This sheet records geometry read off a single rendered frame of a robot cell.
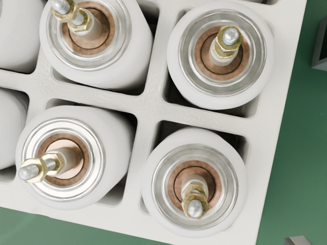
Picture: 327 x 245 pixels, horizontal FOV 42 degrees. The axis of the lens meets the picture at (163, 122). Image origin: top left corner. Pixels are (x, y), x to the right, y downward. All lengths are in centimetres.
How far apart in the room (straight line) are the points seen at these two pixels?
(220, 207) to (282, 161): 28
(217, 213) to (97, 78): 16
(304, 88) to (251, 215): 25
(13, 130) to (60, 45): 12
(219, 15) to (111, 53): 10
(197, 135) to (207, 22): 10
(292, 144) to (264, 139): 19
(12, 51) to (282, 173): 40
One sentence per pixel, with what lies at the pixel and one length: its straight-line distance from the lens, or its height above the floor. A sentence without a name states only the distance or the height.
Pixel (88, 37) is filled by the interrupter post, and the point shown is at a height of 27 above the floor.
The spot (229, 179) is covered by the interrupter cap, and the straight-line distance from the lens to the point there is 38.
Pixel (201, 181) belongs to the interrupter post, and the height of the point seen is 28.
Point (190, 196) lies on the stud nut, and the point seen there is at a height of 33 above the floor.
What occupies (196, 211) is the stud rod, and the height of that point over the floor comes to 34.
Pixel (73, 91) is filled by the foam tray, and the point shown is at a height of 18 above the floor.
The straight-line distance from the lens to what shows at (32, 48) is 48.
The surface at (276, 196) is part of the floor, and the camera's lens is 65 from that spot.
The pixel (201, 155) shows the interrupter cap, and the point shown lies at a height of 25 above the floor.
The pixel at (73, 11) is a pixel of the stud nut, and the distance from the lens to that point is 32.
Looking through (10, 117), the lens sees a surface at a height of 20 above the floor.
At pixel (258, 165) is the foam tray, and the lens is 45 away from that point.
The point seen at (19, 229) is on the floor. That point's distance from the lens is 70.
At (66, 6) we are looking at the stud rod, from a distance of 31.
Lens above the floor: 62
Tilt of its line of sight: 86 degrees down
